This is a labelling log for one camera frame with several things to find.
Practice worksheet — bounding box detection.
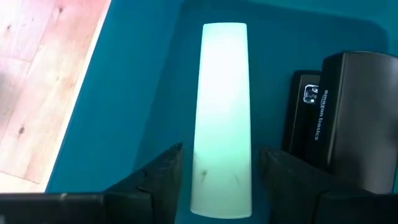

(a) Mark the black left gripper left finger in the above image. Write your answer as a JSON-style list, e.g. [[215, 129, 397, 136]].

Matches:
[[104, 142, 184, 224]]

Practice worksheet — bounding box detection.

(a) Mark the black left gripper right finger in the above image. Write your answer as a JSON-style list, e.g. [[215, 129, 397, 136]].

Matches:
[[258, 147, 359, 224]]

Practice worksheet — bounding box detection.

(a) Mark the white rectangular box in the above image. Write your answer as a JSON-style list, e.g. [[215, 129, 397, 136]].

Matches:
[[190, 22, 252, 220]]

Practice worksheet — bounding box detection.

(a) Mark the black stapler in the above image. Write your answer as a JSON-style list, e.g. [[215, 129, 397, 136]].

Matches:
[[281, 51, 398, 195]]

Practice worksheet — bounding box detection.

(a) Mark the teal plastic bin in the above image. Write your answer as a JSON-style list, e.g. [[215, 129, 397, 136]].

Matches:
[[46, 0, 398, 224]]

